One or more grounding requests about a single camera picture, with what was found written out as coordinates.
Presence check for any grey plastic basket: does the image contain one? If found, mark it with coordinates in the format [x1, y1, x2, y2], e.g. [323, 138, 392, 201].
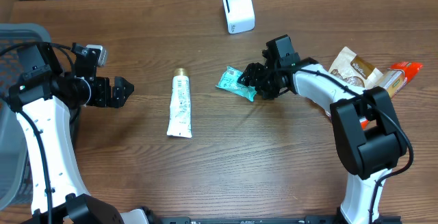
[1, 23, 52, 208]

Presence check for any white barcode scanner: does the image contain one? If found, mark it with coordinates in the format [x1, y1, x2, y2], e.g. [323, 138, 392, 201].
[222, 0, 255, 34]

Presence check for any white tube gold cap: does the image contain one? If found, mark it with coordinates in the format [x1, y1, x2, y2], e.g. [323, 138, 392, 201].
[166, 68, 192, 138]

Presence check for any teal snack packet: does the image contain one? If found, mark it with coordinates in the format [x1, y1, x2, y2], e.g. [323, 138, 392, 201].
[216, 66, 257, 102]

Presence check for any cream brown nut bag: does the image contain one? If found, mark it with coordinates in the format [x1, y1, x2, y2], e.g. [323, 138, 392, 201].
[328, 47, 383, 89]

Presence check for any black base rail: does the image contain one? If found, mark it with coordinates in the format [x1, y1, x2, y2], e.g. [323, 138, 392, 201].
[150, 215, 403, 224]

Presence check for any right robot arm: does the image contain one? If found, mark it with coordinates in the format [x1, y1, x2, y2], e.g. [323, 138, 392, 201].
[237, 35, 414, 223]

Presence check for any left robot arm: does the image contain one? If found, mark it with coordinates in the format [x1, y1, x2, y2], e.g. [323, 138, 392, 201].
[1, 42, 154, 224]

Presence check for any orange spaghetti packet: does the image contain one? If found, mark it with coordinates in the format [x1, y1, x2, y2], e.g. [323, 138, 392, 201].
[359, 61, 424, 131]

